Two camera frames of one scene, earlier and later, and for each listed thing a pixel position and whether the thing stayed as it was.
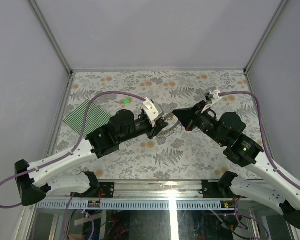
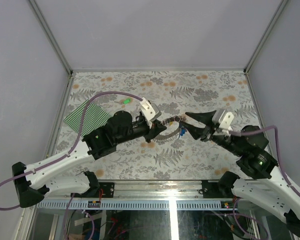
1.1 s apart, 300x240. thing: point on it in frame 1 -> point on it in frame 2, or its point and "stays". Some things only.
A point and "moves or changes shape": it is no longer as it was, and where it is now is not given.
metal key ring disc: [173, 121] moves or changes shape
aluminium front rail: [147, 189] stays
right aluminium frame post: [281, 6] stays
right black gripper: [186, 115] -> [204, 133]
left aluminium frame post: [50, 34] stays
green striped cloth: [96, 118] stays
